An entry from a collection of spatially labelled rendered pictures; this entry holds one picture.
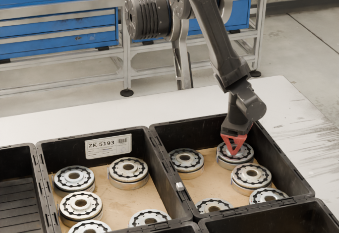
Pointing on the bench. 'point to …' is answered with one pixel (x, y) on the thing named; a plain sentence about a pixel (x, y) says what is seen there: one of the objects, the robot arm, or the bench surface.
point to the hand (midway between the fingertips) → (235, 147)
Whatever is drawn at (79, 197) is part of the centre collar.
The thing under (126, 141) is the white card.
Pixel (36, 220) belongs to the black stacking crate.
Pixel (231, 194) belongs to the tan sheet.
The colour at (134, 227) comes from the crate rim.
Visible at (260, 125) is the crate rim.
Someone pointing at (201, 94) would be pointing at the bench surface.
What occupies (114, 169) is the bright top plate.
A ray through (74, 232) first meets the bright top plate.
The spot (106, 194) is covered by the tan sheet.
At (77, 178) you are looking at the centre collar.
